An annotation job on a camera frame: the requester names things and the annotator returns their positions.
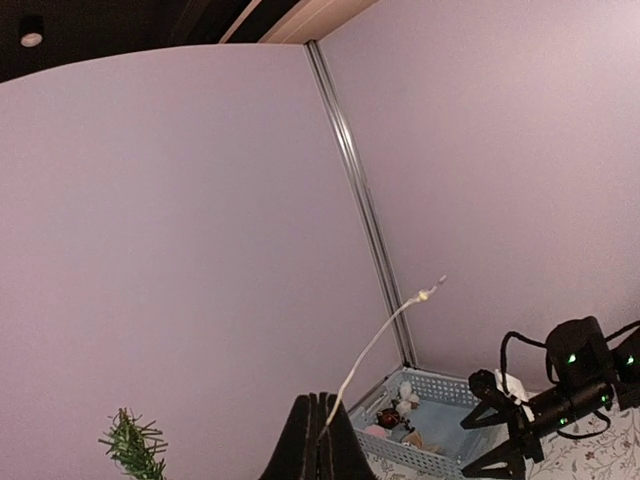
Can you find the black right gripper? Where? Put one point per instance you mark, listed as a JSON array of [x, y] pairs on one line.
[[507, 460]]

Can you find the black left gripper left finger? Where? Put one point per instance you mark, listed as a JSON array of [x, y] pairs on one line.
[[295, 453]]

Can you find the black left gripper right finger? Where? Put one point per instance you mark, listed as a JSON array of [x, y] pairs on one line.
[[340, 456]]

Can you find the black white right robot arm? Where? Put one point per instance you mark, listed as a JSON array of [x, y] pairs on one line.
[[589, 371]]

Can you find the small green christmas tree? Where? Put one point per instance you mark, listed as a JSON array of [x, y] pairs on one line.
[[135, 447]]

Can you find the pink pompom ornament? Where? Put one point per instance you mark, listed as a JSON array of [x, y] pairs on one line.
[[377, 431]]

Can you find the dark red bauble ornament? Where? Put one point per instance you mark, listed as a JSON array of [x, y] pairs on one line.
[[388, 418]]

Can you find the beige wooden ornament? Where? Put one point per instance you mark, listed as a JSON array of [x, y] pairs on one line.
[[415, 440]]

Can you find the light blue plastic basket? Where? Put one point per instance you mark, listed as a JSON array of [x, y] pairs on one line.
[[443, 403]]

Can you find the white cotton ornament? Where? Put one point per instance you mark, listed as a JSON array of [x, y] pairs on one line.
[[407, 399]]

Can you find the floral patterned table mat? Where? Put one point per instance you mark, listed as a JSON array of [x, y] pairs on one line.
[[612, 455]]

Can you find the ceiling spot light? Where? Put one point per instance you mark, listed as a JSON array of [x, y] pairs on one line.
[[31, 30]]

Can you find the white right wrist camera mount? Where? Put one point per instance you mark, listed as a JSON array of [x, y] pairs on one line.
[[511, 387]]

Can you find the right aluminium corner post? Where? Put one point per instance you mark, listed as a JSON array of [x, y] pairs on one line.
[[355, 174]]

